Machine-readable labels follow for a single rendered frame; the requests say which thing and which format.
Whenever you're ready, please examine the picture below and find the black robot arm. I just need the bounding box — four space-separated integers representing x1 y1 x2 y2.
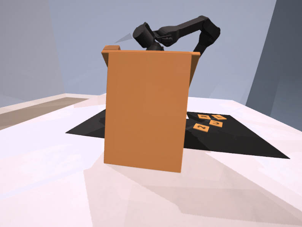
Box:
132 15 221 57

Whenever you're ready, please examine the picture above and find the orange rectangular board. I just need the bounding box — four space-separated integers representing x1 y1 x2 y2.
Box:
101 45 200 173

